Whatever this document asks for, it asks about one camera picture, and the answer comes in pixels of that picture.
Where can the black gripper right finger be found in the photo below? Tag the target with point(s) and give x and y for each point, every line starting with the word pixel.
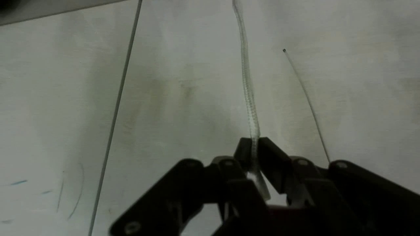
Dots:
pixel 347 198

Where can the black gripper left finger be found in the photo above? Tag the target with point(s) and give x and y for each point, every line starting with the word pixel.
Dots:
pixel 183 190

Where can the whiteboard on wall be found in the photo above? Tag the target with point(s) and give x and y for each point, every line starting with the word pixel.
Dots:
pixel 98 98

